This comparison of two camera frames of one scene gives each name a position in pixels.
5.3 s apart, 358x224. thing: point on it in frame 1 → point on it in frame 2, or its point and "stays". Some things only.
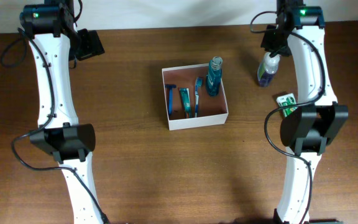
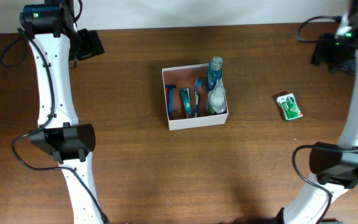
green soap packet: (287, 99) stays
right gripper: (269, 43) → (320, 56)
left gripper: (94, 46) stays
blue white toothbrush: (199, 83) stays
